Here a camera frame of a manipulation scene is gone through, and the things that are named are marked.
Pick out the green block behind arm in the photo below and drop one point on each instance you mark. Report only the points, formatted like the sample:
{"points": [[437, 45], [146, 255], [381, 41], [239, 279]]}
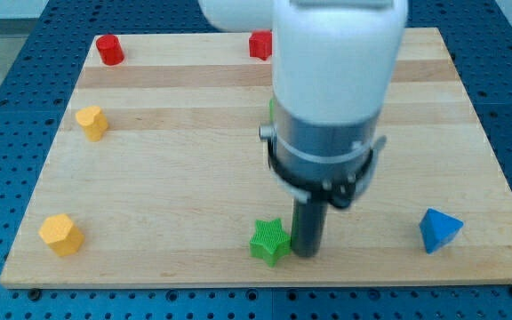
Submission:
{"points": [[271, 107]]}

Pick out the green star block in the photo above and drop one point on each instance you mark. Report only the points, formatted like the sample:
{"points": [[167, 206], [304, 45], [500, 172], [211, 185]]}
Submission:
{"points": [[269, 241]]}

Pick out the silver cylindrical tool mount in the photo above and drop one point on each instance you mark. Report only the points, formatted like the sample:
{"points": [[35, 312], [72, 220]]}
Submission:
{"points": [[332, 163]]}

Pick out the yellow hexagon block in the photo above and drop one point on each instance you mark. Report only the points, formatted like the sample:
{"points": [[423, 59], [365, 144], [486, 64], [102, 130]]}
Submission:
{"points": [[61, 234]]}

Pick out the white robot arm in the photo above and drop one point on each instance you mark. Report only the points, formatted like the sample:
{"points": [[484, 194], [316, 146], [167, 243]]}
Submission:
{"points": [[332, 62]]}

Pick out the blue triangle block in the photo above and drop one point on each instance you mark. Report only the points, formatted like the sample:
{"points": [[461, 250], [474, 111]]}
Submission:
{"points": [[438, 229]]}

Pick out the red cylinder block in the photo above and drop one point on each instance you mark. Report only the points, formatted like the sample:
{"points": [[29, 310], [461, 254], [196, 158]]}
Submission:
{"points": [[110, 50]]}

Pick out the yellow heart block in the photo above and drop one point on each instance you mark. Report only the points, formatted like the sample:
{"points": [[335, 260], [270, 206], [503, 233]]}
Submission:
{"points": [[93, 122]]}

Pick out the wooden board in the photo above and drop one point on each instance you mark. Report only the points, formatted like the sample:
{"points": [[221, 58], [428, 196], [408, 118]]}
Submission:
{"points": [[169, 196]]}

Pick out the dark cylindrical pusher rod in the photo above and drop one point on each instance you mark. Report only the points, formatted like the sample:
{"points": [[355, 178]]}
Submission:
{"points": [[307, 227]]}

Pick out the red star block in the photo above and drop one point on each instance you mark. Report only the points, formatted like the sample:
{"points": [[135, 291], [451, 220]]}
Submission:
{"points": [[260, 44]]}

